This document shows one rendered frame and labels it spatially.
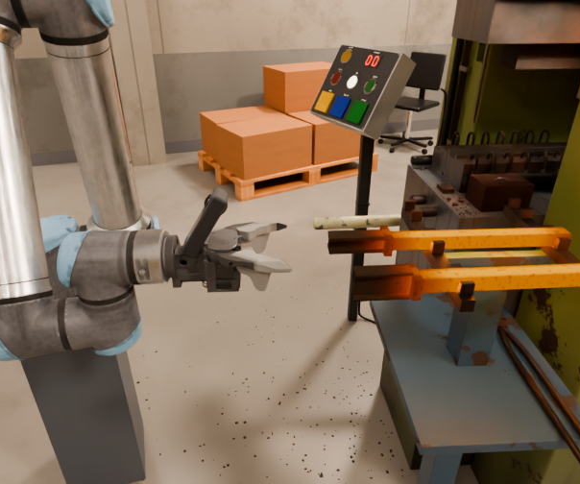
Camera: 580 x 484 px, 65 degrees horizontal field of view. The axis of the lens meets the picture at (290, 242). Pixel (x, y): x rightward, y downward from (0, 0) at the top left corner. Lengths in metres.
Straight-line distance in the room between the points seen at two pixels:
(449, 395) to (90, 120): 0.85
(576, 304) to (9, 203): 1.10
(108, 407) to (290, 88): 3.04
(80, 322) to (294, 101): 3.34
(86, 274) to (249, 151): 2.65
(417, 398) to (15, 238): 0.72
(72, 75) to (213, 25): 3.60
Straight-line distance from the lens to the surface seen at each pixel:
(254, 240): 0.81
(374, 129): 1.63
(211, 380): 1.95
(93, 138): 1.02
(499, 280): 0.72
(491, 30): 1.19
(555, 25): 1.26
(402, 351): 0.96
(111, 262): 0.76
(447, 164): 1.33
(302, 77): 3.99
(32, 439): 1.96
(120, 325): 0.83
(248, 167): 3.38
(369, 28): 5.00
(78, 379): 1.39
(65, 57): 0.96
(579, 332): 1.16
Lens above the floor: 1.37
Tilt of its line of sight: 29 degrees down
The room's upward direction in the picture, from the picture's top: straight up
